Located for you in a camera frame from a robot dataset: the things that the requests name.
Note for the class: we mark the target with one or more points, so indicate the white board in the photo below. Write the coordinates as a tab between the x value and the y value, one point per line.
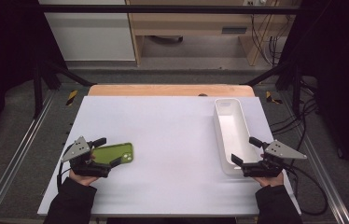
169	140

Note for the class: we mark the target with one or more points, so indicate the white plastic bin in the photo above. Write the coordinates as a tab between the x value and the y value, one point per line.
234	130

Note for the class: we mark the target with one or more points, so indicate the wooden desk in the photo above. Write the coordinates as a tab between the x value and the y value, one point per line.
191	23

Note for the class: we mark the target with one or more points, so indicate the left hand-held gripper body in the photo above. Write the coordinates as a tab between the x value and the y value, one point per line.
79	149

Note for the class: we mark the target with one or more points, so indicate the wooden table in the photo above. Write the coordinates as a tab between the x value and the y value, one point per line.
163	90

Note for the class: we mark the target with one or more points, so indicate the metal floor rail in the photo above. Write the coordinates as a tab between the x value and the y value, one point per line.
322	174
14	158

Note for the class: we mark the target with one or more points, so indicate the small dark table grommet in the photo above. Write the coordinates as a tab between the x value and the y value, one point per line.
202	94

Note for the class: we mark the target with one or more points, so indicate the person's left hand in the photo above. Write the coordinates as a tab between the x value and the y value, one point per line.
84	179

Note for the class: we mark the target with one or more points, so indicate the green phone case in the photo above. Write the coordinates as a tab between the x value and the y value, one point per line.
111	154

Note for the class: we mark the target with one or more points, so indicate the yellow black tape strip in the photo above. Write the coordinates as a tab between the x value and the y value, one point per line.
72	97
271	97

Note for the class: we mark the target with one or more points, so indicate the person's right hand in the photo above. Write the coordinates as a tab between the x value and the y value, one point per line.
269	181

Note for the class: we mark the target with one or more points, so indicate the black curtain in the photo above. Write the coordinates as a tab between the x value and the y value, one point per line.
1	62
340	77

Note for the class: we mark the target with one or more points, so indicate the white cabinet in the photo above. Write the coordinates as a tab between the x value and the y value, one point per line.
91	34

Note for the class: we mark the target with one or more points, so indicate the black metal frame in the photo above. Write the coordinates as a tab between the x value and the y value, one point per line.
163	9

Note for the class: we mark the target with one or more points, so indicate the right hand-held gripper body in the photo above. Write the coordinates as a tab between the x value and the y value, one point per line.
280	151

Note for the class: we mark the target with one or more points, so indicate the white power strip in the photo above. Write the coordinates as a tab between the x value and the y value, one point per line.
256	2

